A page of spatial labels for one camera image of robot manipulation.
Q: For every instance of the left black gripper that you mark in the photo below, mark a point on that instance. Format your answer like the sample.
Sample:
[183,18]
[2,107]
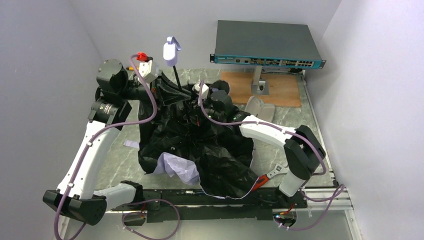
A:
[164,84]

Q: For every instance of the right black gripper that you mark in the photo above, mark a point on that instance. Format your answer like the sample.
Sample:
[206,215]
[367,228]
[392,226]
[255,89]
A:
[196,91]

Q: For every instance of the lilac umbrella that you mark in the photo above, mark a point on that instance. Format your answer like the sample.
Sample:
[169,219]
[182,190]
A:
[181,141]

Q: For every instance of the pink umbrella case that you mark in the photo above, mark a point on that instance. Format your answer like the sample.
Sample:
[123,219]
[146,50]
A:
[256,107]

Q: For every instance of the wooden base board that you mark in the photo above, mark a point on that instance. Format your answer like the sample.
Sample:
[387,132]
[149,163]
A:
[283,88]

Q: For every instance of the network switch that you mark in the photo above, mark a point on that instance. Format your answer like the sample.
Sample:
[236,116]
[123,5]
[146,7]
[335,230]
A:
[265,44]

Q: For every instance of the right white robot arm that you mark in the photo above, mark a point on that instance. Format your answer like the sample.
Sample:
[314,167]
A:
[302,156]

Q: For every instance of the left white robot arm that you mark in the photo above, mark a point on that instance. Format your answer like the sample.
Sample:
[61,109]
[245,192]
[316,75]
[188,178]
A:
[75,197]

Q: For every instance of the black yellow tool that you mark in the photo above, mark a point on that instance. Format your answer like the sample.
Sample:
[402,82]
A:
[295,70]

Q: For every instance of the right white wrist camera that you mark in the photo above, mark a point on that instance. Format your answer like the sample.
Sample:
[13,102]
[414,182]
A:
[201,88]

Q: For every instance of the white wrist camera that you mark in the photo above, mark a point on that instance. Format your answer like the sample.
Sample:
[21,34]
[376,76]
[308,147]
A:
[148,69]
[201,88]

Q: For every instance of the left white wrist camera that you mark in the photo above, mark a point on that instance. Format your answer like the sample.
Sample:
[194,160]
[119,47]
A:
[148,69]

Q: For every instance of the red handled adjustable wrench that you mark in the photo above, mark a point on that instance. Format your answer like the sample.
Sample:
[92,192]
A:
[278,169]

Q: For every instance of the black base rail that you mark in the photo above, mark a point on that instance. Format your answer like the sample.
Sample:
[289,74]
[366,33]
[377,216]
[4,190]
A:
[193,204]

